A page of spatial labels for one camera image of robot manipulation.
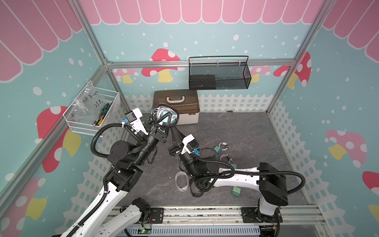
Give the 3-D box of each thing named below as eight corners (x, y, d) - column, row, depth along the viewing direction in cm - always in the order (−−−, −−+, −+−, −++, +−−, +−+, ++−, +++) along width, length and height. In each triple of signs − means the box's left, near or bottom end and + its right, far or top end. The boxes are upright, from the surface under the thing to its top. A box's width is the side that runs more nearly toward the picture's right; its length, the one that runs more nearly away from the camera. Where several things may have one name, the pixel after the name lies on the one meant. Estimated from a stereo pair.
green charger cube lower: (231, 195, 83) (232, 193, 80) (233, 186, 85) (234, 185, 83) (238, 197, 82) (240, 196, 79) (240, 189, 84) (241, 187, 82)
